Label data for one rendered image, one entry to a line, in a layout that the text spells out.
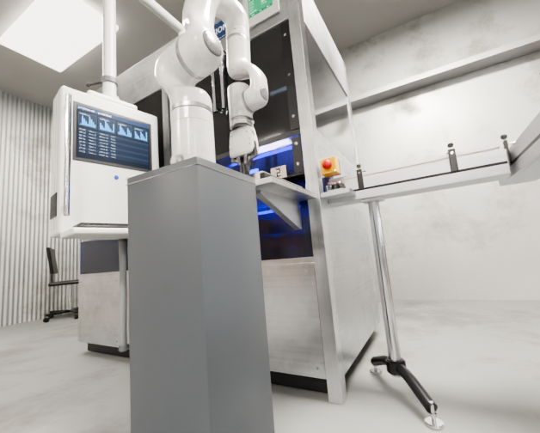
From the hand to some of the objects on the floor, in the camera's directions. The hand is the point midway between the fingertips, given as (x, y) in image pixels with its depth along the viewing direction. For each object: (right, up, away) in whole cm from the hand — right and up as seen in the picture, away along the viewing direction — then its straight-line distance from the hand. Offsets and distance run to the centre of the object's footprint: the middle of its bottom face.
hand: (245, 171), depth 97 cm
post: (+37, -93, +19) cm, 102 cm away
